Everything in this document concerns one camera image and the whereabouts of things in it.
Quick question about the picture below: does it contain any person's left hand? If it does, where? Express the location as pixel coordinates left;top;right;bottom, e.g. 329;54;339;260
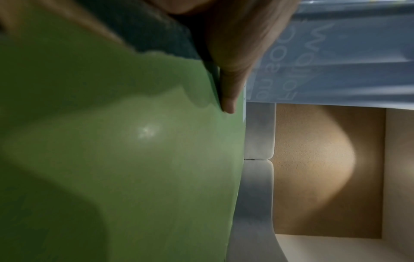
0;0;302;114

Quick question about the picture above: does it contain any green plastic board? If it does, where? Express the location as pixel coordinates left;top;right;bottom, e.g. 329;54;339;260
0;5;249;262

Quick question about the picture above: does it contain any dark teal cloth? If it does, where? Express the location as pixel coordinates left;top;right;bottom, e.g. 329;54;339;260
85;0;209;64

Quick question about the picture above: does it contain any brown cardboard box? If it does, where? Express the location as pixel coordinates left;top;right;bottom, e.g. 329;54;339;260
269;103;414;262

